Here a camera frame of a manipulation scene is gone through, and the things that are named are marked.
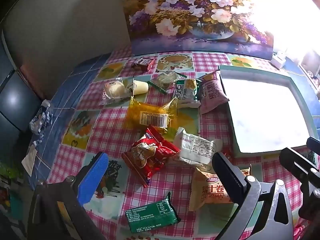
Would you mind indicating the red snack packet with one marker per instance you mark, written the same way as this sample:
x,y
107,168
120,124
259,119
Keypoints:
x,y
147,157

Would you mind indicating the dark green snack packet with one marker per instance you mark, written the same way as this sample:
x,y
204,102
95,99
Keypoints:
x,y
151,215

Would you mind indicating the paper slip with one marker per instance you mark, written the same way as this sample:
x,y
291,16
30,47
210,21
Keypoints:
x,y
29,161

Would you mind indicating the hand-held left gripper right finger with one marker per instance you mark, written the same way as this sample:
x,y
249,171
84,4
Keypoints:
x,y
232,180

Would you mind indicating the flower painting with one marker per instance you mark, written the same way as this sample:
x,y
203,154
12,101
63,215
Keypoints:
x,y
187,17

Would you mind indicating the beige and orange snack packet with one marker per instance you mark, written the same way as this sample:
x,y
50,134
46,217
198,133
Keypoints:
x,y
207,192

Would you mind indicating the bun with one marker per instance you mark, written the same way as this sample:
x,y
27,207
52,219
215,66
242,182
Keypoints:
x,y
113,90

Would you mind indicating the crumpled blue and white wrapper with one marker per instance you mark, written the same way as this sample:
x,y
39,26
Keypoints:
x,y
40,118

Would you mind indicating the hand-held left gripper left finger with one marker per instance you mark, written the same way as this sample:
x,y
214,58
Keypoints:
x,y
93,177

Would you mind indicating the white tray with teal rim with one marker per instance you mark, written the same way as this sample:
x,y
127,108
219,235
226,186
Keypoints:
x,y
262,112

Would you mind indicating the yellow transparent snack packet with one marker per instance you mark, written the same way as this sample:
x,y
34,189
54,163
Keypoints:
x,y
147,112

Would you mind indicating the white plug adapter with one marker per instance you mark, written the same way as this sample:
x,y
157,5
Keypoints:
x,y
280,54

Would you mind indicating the pink snack packet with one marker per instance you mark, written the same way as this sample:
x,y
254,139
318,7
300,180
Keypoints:
x,y
212,92

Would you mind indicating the pale yellow pudding cup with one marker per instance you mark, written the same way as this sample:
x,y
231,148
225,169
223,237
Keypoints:
x,y
140,87

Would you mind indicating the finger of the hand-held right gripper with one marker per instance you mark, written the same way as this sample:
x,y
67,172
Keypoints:
x,y
296,163
313,143

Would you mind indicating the small red snack box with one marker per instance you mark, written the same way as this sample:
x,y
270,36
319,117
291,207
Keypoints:
x,y
142,63

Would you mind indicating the white and green snack packet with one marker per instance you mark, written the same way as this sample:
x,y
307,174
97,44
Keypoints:
x,y
183,92

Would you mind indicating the blue plaid cloth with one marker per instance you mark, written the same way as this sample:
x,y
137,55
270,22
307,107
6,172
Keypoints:
x,y
62,87

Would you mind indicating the white shelf rack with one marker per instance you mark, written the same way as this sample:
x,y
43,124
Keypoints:
x,y
311,73

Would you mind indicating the clear snack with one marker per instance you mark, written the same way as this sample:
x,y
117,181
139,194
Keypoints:
x,y
165,79

